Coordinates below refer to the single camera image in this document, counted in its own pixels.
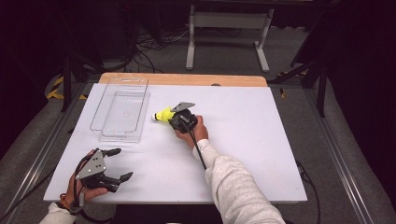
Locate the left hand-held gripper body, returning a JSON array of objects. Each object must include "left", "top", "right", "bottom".
[{"left": 75, "top": 148, "right": 123, "bottom": 194}]

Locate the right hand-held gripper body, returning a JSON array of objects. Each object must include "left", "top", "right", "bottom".
[{"left": 168, "top": 102, "right": 199, "bottom": 135}]

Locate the person's right hand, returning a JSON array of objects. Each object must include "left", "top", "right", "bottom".
[{"left": 174, "top": 115, "right": 209, "bottom": 149}]

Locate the person's left hand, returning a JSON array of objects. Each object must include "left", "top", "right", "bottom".
[{"left": 66, "top": 175, "right": 109, "bottom": 205}]

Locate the wooden table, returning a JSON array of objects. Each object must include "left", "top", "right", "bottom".
[{"left": 98, "top": 72, "right": 269, "bottom": 88}]

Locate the clear plastic container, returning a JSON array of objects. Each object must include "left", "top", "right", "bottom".
[{"left": 89, "top": 77, "right": 151, "bottom": 144}]

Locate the white board sheet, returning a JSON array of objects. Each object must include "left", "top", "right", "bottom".
[{"left": 42, "top": 83, "right": 309, "bottom": 205}]

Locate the black metal stand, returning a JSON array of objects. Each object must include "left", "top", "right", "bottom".
[
  {"left": 60, "top": 52, "right": 108, "bottom": 114},
  {"left": 268, "top": 60, "right": 328, "bottom": 119}
]

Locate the yellow black hazard tape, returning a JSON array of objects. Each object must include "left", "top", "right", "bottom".
[{"left": 46, "top": 76, "right": 88, "bottom": 101}]

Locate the white metal stand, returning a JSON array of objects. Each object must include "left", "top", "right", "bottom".
[{"left": 185, "top": 4, "right": 275, "bottom": 74}]

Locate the left hand-held gripper cable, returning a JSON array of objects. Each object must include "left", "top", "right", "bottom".
[{"left": 72, "top": 155, "right": 116, "bottom": 224}]

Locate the hand-held gripper cable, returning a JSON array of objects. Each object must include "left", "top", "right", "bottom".
[
  {"left": 178, "top": 115, "right": 208, "bottom": 171},
  {"left": 72, "top": 155, "right": 116, "bottom": 224}
]

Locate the right hand-held gripper cable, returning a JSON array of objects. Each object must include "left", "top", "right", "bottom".
[{"left": 178, "top": 115, "right": 208, "bottom": 171}]

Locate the brown bead bracelet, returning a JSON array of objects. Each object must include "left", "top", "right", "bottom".
[{"left": 59, "top": 193, "right": 73, "bottom": 210}]

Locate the aluminium rail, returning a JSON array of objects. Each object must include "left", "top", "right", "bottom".
[
  {"left": 0, "top": 82, "right": 92, "bottom": 224},
  {"left": 303, "top": 88, "right": 375, "bottom": 224}
]

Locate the black floor cable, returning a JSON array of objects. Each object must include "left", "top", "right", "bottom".
[
  {"left": 294, "top": 159, "right": 322, "bottom": 222},
  {"left": 0, "top": 169, "right": 58, "bottom": 220}
]

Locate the bundle of black cables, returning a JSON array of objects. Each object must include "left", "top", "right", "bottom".
[{"left": 124, "top": 27, "right": 191, "bottom": 75}]

